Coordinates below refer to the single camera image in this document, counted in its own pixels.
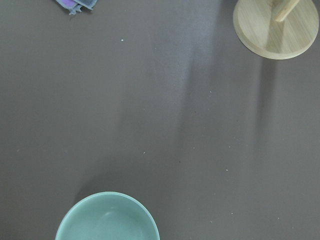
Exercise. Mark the green bowl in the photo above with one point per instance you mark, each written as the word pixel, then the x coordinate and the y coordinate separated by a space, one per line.
pixel 108 216

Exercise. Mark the grey folded cloth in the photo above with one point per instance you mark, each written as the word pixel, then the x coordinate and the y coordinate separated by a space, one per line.
pixel 89 4

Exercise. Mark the purple cloth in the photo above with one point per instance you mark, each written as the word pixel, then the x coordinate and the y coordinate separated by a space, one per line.
pixel 72 6

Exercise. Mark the wooden mug tree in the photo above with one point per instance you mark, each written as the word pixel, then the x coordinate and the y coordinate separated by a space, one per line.
pixel 276 29

